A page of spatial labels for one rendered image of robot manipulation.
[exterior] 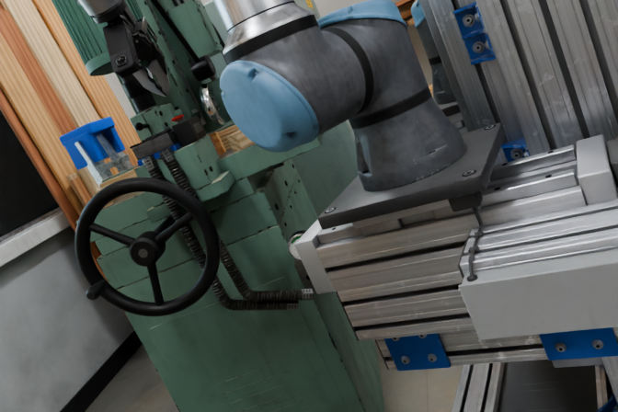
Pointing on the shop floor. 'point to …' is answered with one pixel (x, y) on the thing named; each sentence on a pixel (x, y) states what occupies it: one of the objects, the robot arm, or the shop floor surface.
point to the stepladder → (97, 148)
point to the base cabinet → (258, 336)
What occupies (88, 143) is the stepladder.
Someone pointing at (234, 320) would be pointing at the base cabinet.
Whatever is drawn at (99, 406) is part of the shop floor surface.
